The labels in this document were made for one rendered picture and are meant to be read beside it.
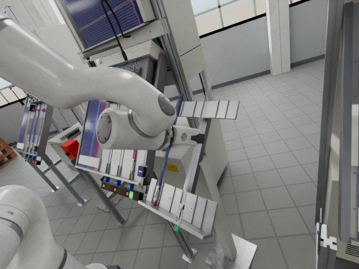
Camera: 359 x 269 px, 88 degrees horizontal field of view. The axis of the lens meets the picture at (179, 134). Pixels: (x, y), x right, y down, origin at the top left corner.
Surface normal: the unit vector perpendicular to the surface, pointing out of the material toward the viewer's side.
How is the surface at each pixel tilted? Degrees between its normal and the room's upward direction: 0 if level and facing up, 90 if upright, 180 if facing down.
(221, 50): 90
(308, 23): 90
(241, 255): 0
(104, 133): 53
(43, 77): 86
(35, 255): 31
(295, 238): 0
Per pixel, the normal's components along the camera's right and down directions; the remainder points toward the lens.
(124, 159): -0.57, -0.16
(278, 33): -0.08, 0.52
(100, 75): 0.00, -0.66
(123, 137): 0.65, 0.45
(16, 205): 0.73, -0.68
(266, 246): -0.31, -0.83
